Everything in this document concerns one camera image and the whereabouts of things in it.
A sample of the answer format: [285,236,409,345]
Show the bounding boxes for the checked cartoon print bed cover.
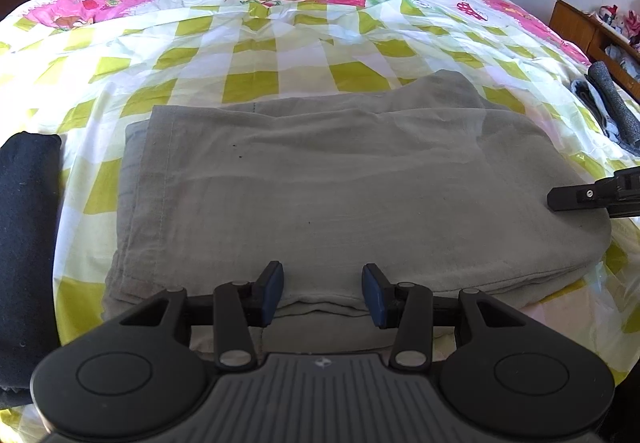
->
[0,0,640,429]

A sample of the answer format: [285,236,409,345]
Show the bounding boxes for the pink and white toys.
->
[597,5,640,48]

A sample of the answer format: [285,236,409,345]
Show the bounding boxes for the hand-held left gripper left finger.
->
[107,261,285,370]

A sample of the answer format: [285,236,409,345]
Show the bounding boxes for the dark grey folded pants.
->
[586,62,640,148]

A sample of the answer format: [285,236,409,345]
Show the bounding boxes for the blue grey folded jeans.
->
[570,79,621,144]

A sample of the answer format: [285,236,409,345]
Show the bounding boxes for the black folded cloth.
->
[0,132,63,411]

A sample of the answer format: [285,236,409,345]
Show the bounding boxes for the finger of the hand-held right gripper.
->
[546,168,640,218]

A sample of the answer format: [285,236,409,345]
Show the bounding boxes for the wooden bedside cabinet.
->
[549,0,640,101]

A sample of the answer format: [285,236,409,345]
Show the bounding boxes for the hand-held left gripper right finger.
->
[362,263,543,370]

